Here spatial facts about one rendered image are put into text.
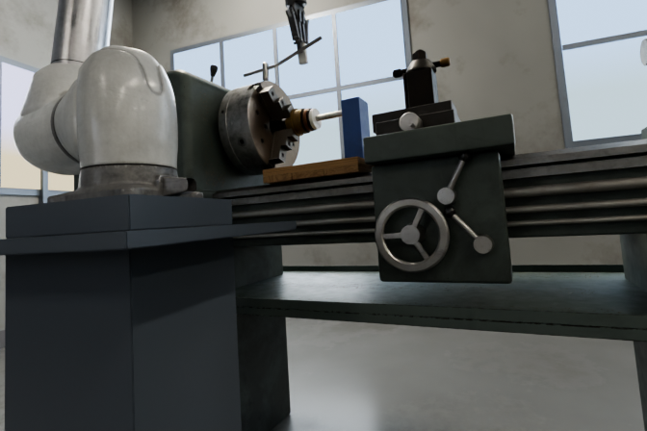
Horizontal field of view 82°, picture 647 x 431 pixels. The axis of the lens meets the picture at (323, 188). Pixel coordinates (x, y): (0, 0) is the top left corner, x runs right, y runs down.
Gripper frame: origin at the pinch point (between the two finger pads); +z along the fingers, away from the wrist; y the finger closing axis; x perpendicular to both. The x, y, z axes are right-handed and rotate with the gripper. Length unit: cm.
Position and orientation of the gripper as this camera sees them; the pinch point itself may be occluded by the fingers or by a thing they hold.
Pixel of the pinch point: (301, 53)
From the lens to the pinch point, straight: 138.8
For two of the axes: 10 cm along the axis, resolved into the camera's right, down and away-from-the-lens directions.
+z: 1.2, 9.9, 0.5
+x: -8.9, 0.8, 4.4
